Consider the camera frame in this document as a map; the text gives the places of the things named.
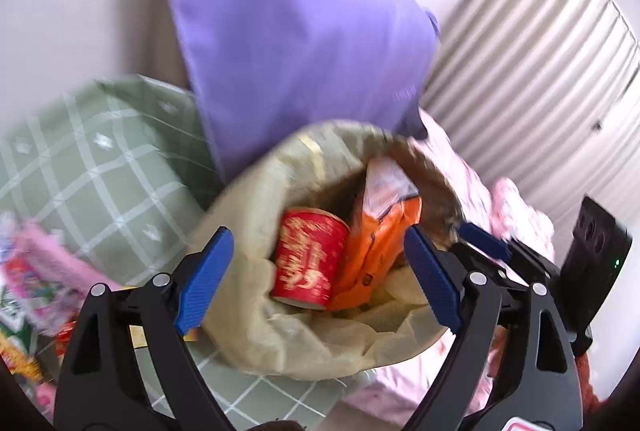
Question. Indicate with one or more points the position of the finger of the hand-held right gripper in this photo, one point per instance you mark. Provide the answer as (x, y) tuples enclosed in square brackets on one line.
[(484, 239)]

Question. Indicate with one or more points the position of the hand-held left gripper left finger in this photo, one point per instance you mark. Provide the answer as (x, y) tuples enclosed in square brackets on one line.
[(207, 281)]

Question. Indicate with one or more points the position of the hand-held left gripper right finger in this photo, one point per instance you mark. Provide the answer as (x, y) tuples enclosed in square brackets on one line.
[(432, 276)]

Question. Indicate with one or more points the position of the yellow-green trash bag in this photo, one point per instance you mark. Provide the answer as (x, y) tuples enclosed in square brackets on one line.
[(240, 211)]

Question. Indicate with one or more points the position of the orange snack packet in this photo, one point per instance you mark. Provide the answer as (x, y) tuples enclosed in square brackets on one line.
[(370, 251)]

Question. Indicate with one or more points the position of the red printed can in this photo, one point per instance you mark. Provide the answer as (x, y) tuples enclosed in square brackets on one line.
[(305, 256)]

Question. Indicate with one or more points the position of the red-orange cloth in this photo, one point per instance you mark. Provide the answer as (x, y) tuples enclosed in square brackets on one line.
[(590, 386)]

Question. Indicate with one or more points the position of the green checked blanket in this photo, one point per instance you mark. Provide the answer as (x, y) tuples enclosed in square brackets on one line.
[(100, 171)]

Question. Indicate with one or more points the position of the pink heart-shaped packet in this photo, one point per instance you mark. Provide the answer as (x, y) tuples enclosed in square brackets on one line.
[(55, 256)]

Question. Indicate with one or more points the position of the yellow snack packet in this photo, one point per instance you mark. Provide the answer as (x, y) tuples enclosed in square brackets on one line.
[(20, 356)]

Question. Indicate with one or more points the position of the white pleated curtain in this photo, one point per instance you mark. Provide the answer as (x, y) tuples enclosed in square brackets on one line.
[(540, 36)]

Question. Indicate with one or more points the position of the purple pillow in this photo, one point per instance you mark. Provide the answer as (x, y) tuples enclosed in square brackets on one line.
[(290, 26)]

